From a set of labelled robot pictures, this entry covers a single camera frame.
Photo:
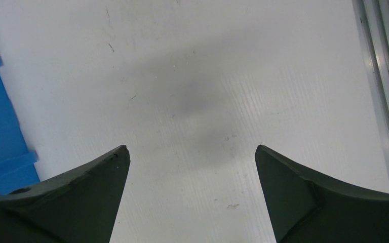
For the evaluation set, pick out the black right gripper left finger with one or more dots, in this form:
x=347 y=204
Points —
x=79 y=205

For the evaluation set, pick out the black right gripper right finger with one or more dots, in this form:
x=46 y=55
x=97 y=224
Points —
x=305 y=205

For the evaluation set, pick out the right table edge rail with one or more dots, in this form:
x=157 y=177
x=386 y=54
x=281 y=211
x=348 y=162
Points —
x=372 y=18

